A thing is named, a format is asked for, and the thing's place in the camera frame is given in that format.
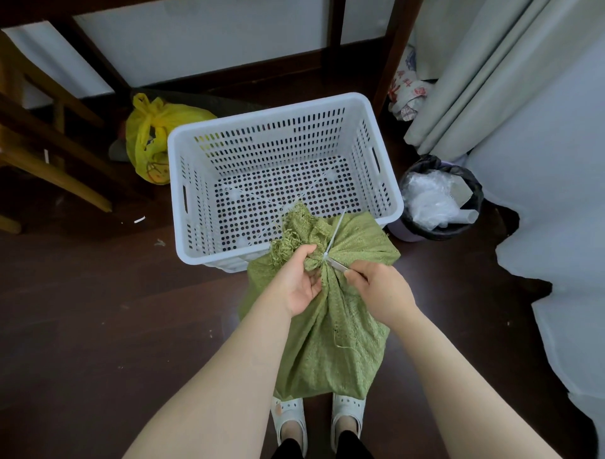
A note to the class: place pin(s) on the person's right hand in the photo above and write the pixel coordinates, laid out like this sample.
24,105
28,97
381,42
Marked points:
383,291

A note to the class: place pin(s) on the person's left hand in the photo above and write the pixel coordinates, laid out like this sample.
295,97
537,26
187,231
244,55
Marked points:
292,280

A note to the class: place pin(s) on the person's left thumb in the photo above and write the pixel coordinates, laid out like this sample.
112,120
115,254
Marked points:
302,253

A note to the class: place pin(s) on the person's right fingers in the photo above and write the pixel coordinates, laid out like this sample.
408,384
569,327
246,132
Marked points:
357,274

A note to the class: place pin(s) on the small metal cutter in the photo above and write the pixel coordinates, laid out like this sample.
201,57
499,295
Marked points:
338,265

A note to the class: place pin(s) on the green woven sack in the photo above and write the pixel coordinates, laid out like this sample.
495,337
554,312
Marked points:
331,321

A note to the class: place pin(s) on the person's left forearm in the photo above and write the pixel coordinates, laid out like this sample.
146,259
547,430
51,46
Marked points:
222,387

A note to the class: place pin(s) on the person's right forearm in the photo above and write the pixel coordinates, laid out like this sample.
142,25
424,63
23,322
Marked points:
453,387

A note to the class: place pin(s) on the white perforated plastic basket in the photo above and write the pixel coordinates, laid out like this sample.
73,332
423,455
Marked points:
283,179

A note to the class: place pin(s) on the crumpled clear plastic trash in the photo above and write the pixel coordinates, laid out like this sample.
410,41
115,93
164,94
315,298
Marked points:
432,198

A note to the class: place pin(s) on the black-lined trash bin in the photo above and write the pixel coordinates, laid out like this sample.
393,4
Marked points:
442,198

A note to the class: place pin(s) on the person's right white shoe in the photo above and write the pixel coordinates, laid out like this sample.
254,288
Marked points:
347,416

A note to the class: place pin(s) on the person's white shoe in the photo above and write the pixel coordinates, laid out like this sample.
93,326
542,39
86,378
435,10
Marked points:
289,421
347,416

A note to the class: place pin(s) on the person's left white shoe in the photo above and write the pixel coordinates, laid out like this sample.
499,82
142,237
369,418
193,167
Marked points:
289,421

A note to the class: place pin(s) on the yellow plastic bag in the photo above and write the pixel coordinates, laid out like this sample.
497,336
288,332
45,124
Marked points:
153,137

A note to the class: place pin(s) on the patterned cloth bundle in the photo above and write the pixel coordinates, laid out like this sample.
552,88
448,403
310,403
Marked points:
407,90

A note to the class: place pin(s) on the white bed sheet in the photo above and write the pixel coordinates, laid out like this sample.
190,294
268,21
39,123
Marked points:
557,213

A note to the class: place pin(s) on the beige curtain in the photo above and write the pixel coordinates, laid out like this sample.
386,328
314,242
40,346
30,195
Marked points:
477,71

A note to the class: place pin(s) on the dark wooden table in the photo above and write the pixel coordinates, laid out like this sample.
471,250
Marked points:
189,28

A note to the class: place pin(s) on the wooden chair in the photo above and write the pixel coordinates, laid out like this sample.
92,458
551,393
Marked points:
42,137

